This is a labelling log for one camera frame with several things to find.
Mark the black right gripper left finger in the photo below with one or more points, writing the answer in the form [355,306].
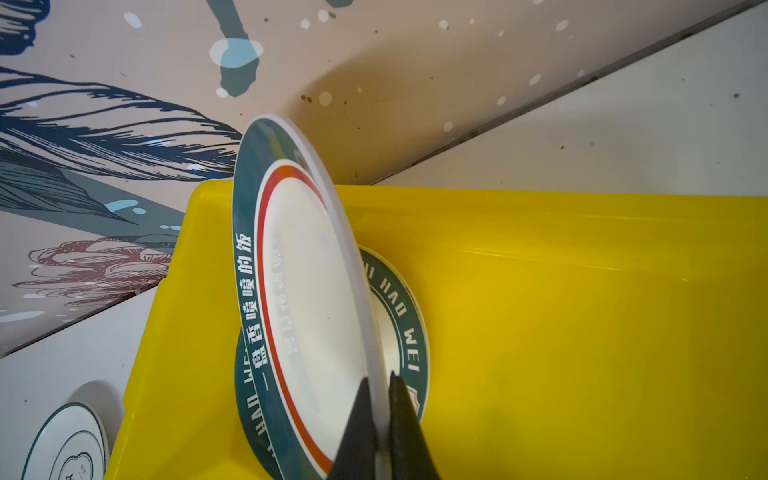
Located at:
[355,458]

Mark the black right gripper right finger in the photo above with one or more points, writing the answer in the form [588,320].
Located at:
[410,456]

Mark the white plate green lettered rim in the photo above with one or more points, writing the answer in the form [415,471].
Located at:
[404,339]

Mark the white plate green red rim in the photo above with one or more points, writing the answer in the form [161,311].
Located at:
[308,324]

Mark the yellow plastic bin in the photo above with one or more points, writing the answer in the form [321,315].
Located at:
[571,336]

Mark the white plate thin green rim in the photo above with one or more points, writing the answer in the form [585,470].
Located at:
[71,445]

